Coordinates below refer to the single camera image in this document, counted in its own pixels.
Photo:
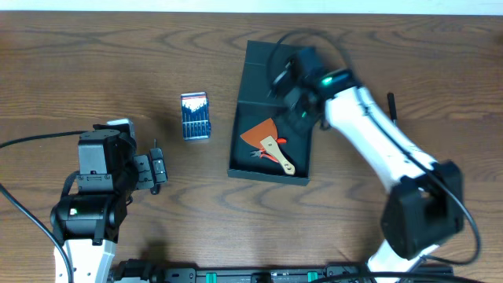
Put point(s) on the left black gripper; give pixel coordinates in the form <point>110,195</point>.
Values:
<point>145,171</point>

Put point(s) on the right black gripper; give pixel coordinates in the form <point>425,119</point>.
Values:
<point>293,117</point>

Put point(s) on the orange scraper wooden handle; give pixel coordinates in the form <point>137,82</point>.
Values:
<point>264,136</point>

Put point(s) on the small hammer red black handle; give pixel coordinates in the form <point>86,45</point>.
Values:
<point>392,108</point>

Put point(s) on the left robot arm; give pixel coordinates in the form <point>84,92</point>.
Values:
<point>94,201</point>

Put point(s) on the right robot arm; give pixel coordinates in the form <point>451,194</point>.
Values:
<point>425,198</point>

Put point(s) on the black open gift box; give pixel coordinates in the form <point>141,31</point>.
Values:
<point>254,105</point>

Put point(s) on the blue precision screwdriver set case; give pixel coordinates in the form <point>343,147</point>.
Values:
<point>195,116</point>

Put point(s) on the red handled pliers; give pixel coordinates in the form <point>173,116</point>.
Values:
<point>261,153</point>

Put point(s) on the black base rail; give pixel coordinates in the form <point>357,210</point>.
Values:
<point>416,270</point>

